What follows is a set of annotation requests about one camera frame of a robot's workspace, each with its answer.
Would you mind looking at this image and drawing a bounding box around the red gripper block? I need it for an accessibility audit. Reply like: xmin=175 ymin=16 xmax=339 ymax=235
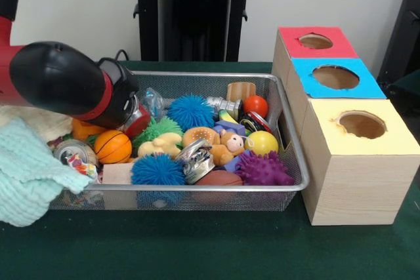
xmin=124 ymin=104 xmax=152 ymax=140

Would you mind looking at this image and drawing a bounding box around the cream knitted cloth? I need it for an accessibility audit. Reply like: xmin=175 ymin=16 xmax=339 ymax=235
xmin=0 ymin=106 xmax=74 ymax=143

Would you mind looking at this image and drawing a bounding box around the mint green cloth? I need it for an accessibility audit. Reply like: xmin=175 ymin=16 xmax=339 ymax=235
xmin=0 ymin=117 xmax=95 ymax=228

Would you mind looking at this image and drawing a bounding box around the wooden box with three holes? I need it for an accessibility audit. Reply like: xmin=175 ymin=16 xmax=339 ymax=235
xmin=271 ymin=26 xmax=420 ymax=227

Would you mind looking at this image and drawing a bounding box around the yellow plush duck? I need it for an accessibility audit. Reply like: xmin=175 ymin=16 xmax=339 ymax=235
xmin=137 ymin=132 xmax=183 ymax=159

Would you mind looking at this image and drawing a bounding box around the orange toy basketball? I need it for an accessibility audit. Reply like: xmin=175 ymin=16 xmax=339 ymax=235
xmin=94 ymin=130 xmax=133 ymax=165

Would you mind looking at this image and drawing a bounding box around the blue rubber koosh ball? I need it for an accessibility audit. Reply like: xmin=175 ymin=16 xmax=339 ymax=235
xmin=130 ymin=153 xmax=187 ymax=186
xmin=166 ymin=94 xmax=216 ymax=132

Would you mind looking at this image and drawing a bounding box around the red ball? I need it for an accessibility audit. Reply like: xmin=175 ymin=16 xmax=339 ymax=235
xmin=242 ymin=95 xmax=269 ymax=119

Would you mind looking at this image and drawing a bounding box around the yellow ball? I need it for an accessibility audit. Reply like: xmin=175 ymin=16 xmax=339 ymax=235
xmin=244 ymin=130 xmax=279 ymax=156

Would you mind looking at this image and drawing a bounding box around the purple spiky ball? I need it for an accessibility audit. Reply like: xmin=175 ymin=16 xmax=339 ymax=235
xmin=234 ymin=150 xmax=295 ymax=186

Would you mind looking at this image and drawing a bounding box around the dark green table cloth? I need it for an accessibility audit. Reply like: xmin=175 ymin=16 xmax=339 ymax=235
xmin=0 ymin=60 xmax=420 ymax=280
xmin=377 ymin=69 xmax=420 ymax=120

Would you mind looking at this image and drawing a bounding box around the black stand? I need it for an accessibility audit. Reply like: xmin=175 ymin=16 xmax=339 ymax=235
xmin=377 ymin=0 xmax=420 ymax=81

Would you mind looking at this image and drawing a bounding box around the black cable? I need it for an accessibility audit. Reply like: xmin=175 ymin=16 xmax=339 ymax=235
xmin=114 ymin=49 xmax=132 ymax=63

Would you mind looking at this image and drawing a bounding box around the wire mesh bin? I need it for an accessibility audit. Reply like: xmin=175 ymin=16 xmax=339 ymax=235
xmin=49 ymin=70 xmax=310 ymax=211

